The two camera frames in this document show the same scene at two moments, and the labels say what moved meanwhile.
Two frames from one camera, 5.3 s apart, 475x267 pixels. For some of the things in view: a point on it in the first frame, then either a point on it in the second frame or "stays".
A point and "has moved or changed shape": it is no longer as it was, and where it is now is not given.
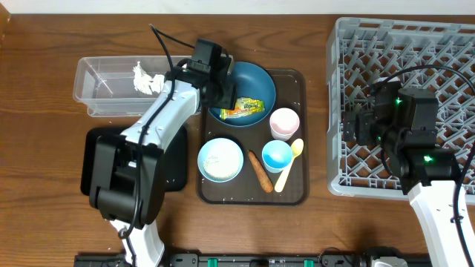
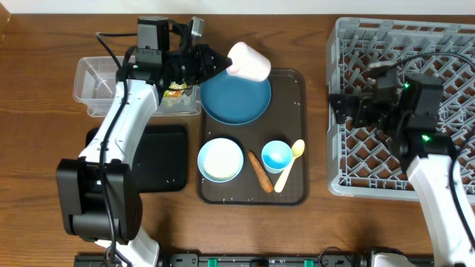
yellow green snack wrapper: (244, 106) has moved or changed shape
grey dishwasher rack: (437, 58) stays
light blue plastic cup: (277, 156) stays
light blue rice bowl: (220, 160) stays
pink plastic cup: (283, 123) -> (247, 63)
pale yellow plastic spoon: (296, 149) stays
